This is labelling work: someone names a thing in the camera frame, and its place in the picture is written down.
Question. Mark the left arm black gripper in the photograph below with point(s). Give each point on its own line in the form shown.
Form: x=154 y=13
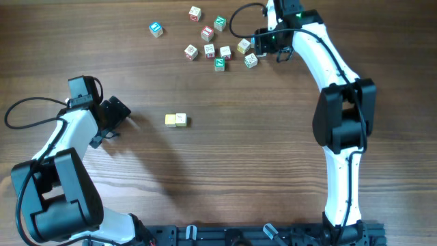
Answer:
x=119 y=111

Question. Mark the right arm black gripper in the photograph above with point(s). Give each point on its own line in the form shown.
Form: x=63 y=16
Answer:
x=261 y=44

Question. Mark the yellow top wooden block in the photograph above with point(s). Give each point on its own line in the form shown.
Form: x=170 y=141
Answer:
x=170 y=120

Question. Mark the white yellow edged block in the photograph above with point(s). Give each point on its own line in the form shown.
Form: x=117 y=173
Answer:
x=181 y=120

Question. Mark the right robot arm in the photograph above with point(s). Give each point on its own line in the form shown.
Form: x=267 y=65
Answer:
x=343 y=117

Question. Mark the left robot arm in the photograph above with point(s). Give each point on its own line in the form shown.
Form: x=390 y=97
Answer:
x=56 y=199

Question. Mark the green edged white block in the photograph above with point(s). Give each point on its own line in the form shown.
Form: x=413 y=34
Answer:
x=250 y=60

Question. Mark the yellow K wooden block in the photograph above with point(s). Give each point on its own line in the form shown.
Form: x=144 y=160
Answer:
x=243 y=46

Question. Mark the red A wooden block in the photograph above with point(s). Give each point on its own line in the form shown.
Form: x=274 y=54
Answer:
x=225 y=52

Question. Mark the green N letter block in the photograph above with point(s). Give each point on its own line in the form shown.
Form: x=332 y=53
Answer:
x=220 y=23

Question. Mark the green Z wooden block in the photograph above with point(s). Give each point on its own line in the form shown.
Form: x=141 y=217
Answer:
x=219 y=64

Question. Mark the red nine wooden block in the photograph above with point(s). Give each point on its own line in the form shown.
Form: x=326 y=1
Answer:
x=209 y=51

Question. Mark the red I letter block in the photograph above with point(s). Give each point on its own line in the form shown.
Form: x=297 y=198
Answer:
x=207 y=33

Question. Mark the red letter block top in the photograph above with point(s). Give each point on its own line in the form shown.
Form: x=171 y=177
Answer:
x=194 y=14

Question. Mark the red Q wooden block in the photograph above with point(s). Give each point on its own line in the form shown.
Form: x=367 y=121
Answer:
x=191 y=52

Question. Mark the blue letter block far left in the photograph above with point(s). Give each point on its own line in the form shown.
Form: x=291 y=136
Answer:
x=156 y=29

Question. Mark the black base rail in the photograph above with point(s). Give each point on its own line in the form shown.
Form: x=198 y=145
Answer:
x=300 y=234

